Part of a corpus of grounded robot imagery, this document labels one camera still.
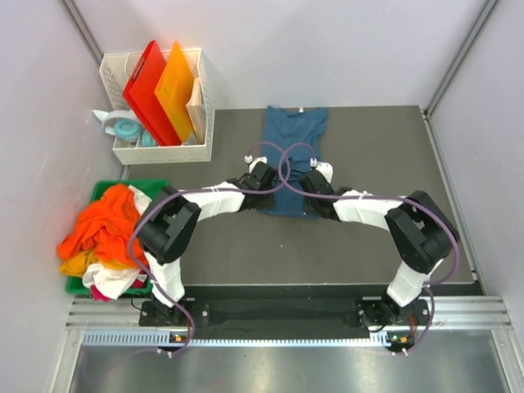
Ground blue t-shirt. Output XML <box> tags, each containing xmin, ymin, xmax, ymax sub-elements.
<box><xmin>260</xmin><ymin>105</ymin><xmax>331</xmax><ymax>220</ymax></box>

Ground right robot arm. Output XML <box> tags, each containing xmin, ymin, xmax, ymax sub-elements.
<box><xmin>299</xmin><ymin>169</ymin><xmax>460</xmax><ymax>324</ymax></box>

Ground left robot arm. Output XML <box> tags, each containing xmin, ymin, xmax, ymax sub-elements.
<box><xmin>135</xmin><ymin>158</ymin><xmax>277</xmax><ymax>325</ymax></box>

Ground wooden board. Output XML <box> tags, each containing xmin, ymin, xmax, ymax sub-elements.
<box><xmin>186</xmin><ymin>78</ymin><xmax>206</xmax><ymax>144</ymax></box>

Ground orange plastic board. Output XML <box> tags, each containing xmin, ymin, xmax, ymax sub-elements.
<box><xmin>154</xmin><ymin>41</ymin><xmax>194</xmax><ymax>143</ymax></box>

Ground white slotted storage basket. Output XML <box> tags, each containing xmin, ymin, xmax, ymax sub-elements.
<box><xmin>99</xmin><ymin>48</ymin><xmax>215</xmax><ymax>165</ymax></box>

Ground teal tape roll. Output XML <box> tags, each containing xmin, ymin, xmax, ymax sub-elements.
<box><xmin>114</xmin><ymin>119</ymin><xmax>142</xmax><ymax>142</ymax></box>

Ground red plastic board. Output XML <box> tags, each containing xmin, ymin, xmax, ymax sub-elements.
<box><xmin>123</xmin><ymin>40</ymin><xmax>181</xmax><ymax>147</ymax></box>

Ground orange t-shirt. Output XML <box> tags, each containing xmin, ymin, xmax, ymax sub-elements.
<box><xmin>56</xmin><ymin>183</ymin><xmax>148</xmax><ymax>270</ymax></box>

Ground pink cloth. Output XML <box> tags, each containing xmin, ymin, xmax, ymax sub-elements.
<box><xmin>90</xmin><ymin>278</ymin><xmax>146</xmax><ymax>302</ymax></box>

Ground yellow t-shirt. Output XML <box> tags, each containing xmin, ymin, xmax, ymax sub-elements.
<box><xmin>59</xmin><ymin>250</ymin><xmax>99</xmax><ymax>278</ymax></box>

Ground green plastic crate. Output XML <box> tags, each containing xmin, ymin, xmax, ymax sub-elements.
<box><xmin>65</xmin><ymin>178</ymin><xmax>171</xmax><ymax>295</ymax></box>

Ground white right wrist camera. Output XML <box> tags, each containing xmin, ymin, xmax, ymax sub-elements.
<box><xmin>310</xmin><ymin>158</ymin><xmax>333</xmax><ymax>183</ymax></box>

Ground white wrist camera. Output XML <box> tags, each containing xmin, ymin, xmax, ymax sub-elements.
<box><xmin>310</xmin><ymin>158</ymin><xmax>333</xmax><ymax>183</ymax></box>
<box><xmin>244</xmin><ymin>155</ymin><xmax>268</xmax><ymax>174</ymax></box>

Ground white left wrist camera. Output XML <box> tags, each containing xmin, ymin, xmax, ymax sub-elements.
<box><xmin>244</xmin><ymin>155</ymin><xmax>268</xmax><ymax>174</ymax></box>

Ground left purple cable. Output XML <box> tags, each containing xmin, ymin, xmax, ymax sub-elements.
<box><xmin>127</xmin><ymin>141</ymin><xmax>293</xmax><ymax>354</ymax></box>

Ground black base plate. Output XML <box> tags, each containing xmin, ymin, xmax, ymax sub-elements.
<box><xmin>138</xmin><ymin>286</ymin><xmax>435</xmax><ymax>340</ymax></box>

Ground aluminium frame rail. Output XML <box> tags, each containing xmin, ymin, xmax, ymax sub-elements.
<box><xmin>65</xmin><ymin>296</ymin><xmax>512</xmax><ymax>330</ymax></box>

